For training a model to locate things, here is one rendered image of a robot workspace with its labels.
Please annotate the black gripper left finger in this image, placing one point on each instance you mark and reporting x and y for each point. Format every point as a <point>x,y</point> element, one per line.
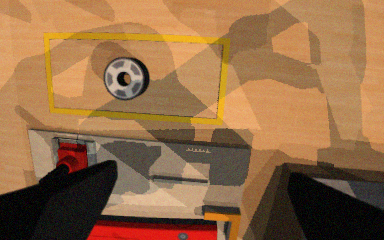
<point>65,208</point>

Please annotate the black tyre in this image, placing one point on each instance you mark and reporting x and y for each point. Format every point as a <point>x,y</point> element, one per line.
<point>114,78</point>

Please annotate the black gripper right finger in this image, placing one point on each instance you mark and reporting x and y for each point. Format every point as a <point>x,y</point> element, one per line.
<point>325,213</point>

